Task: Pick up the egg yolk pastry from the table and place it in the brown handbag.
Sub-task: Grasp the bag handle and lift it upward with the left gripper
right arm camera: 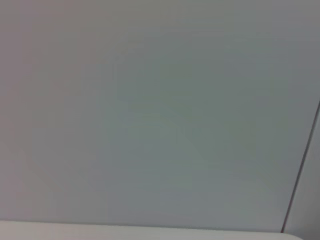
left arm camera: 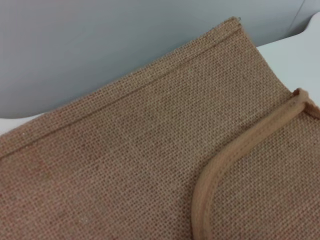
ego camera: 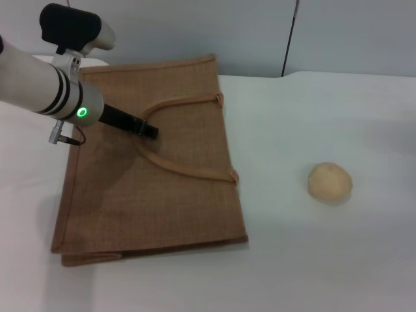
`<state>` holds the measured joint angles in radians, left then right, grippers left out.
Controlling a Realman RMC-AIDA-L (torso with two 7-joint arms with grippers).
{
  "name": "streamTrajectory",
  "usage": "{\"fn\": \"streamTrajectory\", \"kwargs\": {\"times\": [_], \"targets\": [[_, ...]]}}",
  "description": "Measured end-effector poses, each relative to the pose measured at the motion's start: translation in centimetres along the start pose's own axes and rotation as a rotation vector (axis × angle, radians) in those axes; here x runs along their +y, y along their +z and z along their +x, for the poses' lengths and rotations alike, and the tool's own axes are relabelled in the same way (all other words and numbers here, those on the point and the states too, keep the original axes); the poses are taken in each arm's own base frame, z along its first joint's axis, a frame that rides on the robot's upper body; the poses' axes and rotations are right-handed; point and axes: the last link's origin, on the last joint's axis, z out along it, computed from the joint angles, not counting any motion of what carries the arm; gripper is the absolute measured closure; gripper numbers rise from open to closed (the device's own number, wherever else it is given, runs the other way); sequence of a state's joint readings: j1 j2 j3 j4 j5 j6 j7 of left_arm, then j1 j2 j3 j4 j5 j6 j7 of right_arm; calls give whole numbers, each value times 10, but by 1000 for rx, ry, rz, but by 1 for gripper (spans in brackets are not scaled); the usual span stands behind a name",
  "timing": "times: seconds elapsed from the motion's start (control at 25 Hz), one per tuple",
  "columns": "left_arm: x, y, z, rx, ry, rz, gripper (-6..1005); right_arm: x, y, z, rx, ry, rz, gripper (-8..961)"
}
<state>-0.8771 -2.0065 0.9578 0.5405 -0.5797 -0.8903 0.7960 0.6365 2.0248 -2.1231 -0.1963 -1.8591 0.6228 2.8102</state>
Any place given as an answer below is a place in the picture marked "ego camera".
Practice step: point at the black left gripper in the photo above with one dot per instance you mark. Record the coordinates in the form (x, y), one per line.
(117, 117)

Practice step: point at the brown jute handbag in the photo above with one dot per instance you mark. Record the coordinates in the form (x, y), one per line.
(156, 195)

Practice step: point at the round egg yolk pastry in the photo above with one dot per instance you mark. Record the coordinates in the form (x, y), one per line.
(330, 183)

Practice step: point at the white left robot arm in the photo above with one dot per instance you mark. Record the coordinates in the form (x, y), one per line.
(32, 83)

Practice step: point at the black beige left wrist camera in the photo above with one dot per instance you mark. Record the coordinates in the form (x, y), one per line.
(70, 26)

